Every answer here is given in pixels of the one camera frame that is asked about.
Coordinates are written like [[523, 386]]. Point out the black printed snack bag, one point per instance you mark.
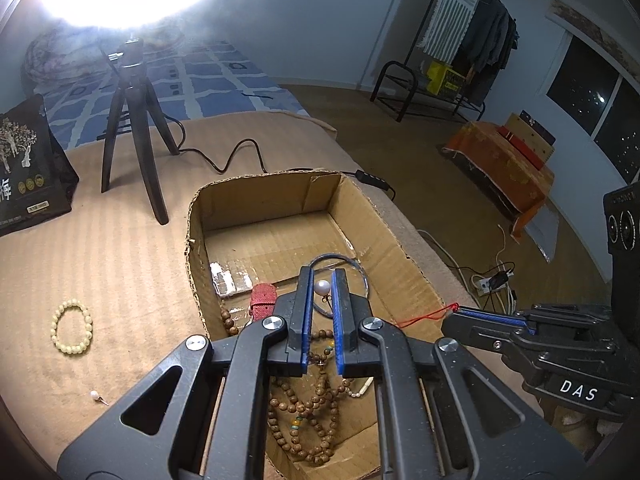
[[38, 182]]

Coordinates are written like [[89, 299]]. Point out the black clothes rack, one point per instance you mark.
[[474, 37]]

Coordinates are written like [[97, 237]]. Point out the black mini tripod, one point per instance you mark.
[[136, 98]]

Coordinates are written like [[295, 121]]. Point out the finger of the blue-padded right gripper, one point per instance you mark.
[[502, 319]]

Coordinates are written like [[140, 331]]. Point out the orange covered low table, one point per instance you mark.
[[523, 186]]

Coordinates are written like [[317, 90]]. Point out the white power strip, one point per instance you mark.
[[485, 286]]

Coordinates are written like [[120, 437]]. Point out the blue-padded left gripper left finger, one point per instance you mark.
[[289, 356]]

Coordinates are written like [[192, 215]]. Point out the cardboard boxes on table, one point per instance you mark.
[[529, 137]]

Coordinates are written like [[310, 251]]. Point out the white pearl earring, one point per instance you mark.
[[96, 397], [323, 288]]

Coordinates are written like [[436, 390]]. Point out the blue checked bedsheet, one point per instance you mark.
[[198, 81]]

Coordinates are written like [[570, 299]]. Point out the red strap wristwatch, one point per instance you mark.
[[263, 299]]

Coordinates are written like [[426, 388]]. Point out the yellow box on rack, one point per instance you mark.
[[443, 80]]

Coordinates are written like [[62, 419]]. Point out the cardboard box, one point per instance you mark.
[[263, 229]]

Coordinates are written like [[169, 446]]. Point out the folded floral quilt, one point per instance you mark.
[[63, 54]]

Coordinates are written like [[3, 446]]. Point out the red string jade pendant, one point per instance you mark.
[[436, 315]]

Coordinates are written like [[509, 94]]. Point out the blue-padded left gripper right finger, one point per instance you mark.
[[351, 353]]

